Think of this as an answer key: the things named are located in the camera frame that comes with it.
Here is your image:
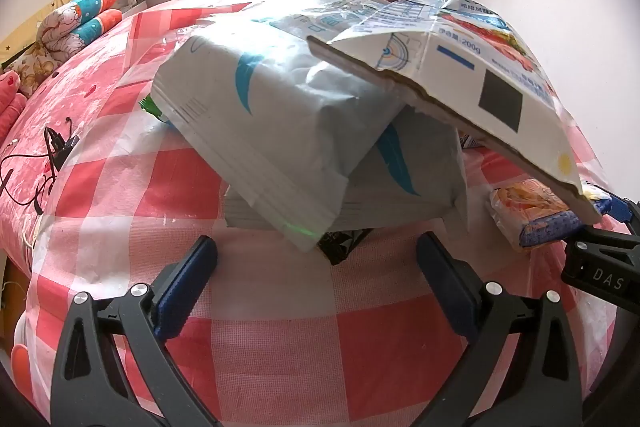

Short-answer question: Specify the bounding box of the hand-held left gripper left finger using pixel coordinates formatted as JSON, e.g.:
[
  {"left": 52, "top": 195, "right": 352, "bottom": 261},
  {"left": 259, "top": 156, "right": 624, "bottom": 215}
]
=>
[{"left": 50, "top": 234, "right": 223, "bottom": 427}]

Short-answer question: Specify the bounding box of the white blue printed packet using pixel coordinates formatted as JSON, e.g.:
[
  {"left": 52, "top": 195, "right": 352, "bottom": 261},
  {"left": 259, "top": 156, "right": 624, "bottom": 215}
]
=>
[{"left": 197, "top": 0, "right": 396, "bottom": 44}]

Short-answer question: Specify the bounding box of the green packet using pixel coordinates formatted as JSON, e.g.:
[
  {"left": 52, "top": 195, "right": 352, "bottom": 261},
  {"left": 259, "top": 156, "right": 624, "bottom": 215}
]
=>
[{"left": 138, "top": 95, "right": 169, "bottom": 124}]

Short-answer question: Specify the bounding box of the orange blue snack packet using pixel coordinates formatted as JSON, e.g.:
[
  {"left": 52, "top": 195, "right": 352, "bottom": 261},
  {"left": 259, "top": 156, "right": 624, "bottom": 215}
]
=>
[{"left": 489, "top": 179, "right": 613, "bottom": 254}]

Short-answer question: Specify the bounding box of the white carton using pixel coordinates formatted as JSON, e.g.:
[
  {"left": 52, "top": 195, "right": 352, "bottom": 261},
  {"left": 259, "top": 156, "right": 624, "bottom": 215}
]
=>
[{"left": 306, "top": 0, "right": 603, "bottom": 225}]

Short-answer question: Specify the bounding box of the bed with pink sheet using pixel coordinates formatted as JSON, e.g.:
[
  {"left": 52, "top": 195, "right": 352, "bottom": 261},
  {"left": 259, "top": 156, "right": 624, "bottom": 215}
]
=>
[{"left": 0, "top": 0, "right": 608, "bottom": 427}]

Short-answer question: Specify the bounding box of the black packet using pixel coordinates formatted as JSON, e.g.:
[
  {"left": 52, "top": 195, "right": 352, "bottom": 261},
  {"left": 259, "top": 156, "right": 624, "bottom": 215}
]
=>
[{"left": 317, "top": 228, "right": 374, "bottom": 266}]

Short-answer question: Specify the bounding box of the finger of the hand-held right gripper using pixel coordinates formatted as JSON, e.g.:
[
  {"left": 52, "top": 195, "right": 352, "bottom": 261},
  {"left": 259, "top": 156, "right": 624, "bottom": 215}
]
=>
[
  {"left": 607, "top": 196, "right": 640, "bottom": 238},
  {"left": 560, "top": 223, "right": 640, "bottom": 308}
]

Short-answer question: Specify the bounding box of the pink pillow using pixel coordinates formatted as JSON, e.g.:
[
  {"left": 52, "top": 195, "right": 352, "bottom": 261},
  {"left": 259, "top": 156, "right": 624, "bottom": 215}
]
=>
[
  {"left": 0, "top": 94, "right": 27, "bottom": 144},
  {"left": 0, "top": 71, "right": 22, "bottom": 108}
]

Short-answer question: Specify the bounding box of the grey wet wipes packet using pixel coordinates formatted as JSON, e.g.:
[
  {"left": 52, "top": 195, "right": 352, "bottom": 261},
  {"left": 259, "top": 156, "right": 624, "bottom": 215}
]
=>
[
  {"left": 151, "top": 24, "right": 406, "bottom": 254},
  {"left": 224, "top": 107, "right": 471, "bottom": 238}
]

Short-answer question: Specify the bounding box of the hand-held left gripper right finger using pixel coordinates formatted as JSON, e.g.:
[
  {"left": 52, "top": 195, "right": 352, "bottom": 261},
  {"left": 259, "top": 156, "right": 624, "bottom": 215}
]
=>
[{"left": 400, "top": 231, "right": 583, "bottom": 427}]

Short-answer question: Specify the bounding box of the rolled white teal orange quilt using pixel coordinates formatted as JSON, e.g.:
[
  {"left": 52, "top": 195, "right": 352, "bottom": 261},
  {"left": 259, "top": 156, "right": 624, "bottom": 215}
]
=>
[
  {"left": 37, "top": 0, "right": 121, "bottom": 38},
  {"left": 45, "top": 9, "right": 123, "bottom": 64}
]

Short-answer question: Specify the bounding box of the brown floral pillow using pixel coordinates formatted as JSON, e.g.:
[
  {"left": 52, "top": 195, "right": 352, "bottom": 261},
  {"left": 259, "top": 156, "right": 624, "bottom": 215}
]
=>
[{"left": 4, "top": 42, "right": 62, "bottom": 98}]

